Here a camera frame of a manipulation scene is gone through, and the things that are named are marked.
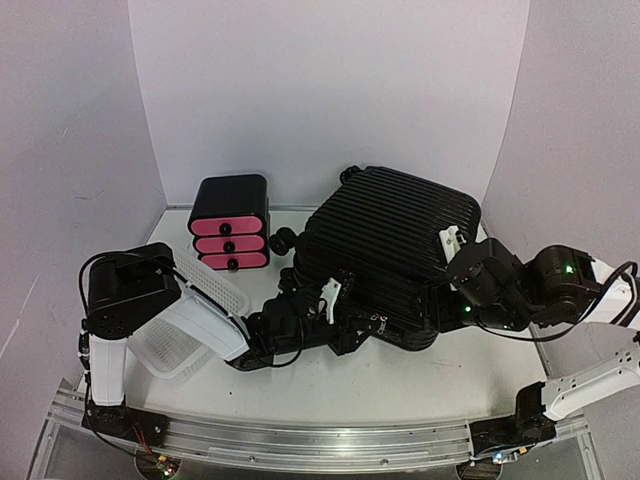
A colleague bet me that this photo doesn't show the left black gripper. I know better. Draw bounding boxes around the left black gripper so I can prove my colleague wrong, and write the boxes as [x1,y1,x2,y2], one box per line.
[274,307,381,358]

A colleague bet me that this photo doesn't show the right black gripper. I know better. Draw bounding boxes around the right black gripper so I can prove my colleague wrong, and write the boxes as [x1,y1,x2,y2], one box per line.
[409,284,531,336]

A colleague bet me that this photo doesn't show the black ribbed hard-shell suitcase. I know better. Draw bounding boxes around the black ribbed hard-shell suitcase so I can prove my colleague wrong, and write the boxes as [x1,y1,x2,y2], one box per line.
[269,166,481,351]

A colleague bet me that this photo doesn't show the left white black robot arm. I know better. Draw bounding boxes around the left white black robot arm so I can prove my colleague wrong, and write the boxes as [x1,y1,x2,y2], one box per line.
[78,242,387,450]

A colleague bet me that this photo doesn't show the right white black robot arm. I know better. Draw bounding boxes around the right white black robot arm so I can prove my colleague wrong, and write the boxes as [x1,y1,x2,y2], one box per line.
[422,238,639,464]

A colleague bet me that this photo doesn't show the white perforated plastic basket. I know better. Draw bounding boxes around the white perforated plastic basket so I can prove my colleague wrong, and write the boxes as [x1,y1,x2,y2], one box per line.
[128,248,251,382]

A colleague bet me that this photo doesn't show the black pink three-drawer organizer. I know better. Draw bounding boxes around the black pink three-drawer organizer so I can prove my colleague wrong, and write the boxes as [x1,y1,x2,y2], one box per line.
[187,174,270,272]

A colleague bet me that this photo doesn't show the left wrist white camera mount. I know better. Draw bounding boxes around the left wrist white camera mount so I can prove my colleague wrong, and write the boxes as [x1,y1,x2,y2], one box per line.
[320,278,342,325]

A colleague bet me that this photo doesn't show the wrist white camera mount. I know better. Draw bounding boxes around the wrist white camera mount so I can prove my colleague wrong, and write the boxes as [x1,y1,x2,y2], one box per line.
[438,225,471,264]
[320,278,342,325]

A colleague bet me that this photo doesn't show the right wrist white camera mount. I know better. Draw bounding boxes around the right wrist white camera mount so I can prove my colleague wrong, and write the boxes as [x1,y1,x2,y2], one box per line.
[438,225,471,264]

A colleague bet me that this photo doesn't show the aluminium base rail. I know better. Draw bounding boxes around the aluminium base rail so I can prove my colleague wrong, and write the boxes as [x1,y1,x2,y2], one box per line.
[28,379,602,479]

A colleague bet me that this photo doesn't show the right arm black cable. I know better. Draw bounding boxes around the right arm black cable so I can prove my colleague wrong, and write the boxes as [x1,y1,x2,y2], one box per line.
[474,259,640,344]

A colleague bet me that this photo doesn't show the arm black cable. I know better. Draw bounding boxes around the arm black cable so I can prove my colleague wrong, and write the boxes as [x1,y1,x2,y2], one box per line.
[78,252,301,369]
[474,259,640,344]

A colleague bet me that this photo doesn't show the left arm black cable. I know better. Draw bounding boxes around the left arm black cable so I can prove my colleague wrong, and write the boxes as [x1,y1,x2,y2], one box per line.
[78,252,301,369]

